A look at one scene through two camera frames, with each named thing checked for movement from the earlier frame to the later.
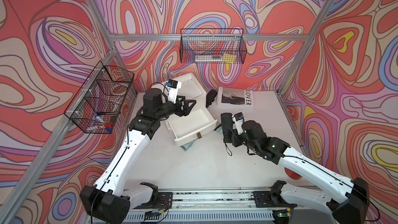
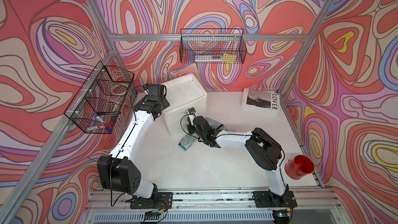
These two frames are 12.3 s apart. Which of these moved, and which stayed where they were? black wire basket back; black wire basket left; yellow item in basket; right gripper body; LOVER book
Moved: LOVER book; right gripper body
Stayed: black wire basket back; black wire basket left; yellow item in basket
